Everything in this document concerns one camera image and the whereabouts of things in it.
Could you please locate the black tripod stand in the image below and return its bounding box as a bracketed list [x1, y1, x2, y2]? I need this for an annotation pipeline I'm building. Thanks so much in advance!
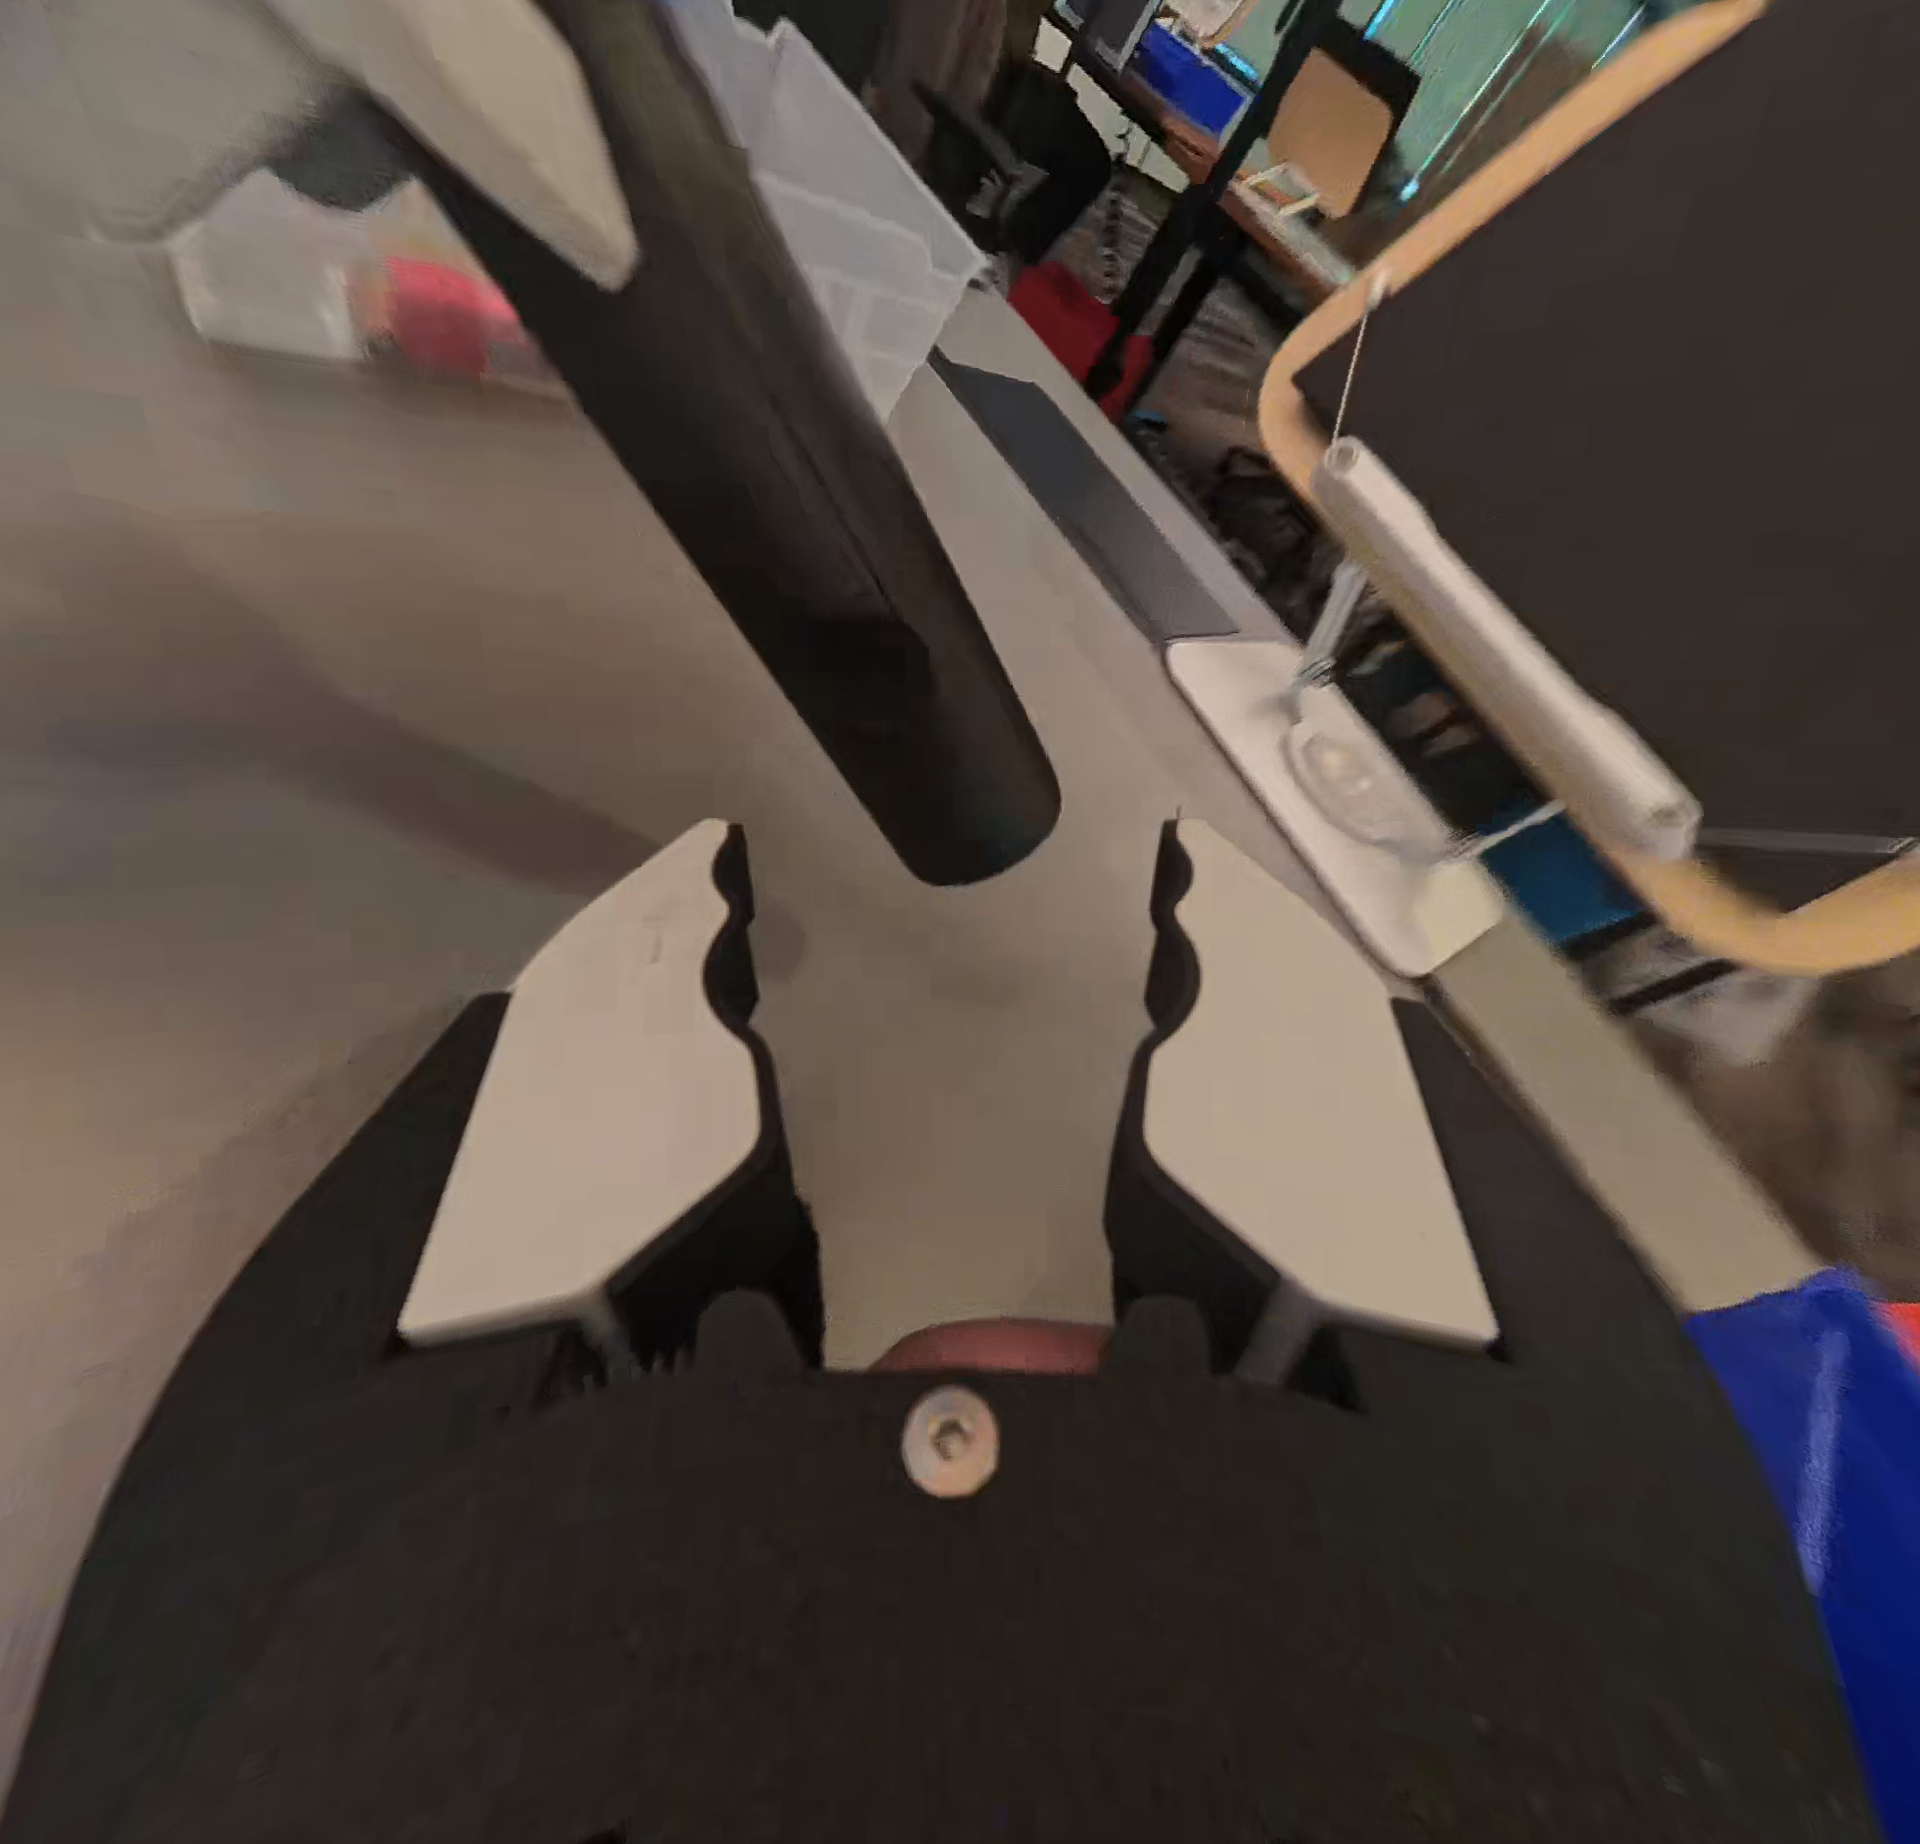
[1081, 0, 1400, 395]

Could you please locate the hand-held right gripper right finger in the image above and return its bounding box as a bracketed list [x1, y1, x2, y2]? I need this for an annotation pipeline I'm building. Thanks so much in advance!
[1107, 814, 1503, 1388]

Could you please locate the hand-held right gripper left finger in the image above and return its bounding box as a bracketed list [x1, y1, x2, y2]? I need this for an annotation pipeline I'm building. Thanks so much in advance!
[394, 819, 820, 1352]

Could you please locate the grey desk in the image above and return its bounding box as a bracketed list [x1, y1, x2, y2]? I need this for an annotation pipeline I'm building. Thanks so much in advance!
[0, 0, 1824, 1726]

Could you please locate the red bag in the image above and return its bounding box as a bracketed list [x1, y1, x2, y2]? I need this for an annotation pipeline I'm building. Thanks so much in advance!
[1006, 261, 1146, 416]

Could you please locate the person's right hand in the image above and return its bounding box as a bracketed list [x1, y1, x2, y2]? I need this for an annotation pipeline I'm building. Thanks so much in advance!
[874, 1317, 1116, 1376]

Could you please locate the brown jacket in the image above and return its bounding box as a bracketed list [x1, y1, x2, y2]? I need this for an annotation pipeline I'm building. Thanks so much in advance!
[870, 0, 1027, 154]

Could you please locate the blue box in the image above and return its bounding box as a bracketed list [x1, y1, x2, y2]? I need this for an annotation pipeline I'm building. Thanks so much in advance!
[1476, 807, 1649, 951]

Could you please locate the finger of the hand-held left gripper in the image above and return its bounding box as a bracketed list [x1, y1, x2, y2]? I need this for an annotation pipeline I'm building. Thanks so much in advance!
[192, 0, 643, 296]

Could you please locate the blue plastic storage bin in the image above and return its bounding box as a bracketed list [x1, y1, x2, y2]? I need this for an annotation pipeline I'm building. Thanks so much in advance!
[1676, 1262, 1920, 1844]

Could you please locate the black desk cable cover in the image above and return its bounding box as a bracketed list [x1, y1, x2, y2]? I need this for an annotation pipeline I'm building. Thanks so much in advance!
[926, 347, 1246, 645]

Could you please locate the black camera bar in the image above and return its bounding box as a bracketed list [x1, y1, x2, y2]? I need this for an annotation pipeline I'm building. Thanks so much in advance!
[402, 0, 1068, 891]

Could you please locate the pink plastic block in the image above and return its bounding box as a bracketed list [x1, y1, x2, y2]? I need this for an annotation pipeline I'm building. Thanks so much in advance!
[367, 255, 530, 380]

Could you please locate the clear plastic organizer tray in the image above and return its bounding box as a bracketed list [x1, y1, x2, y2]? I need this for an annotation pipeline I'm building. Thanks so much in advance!
[165, 0, 1000, 423]

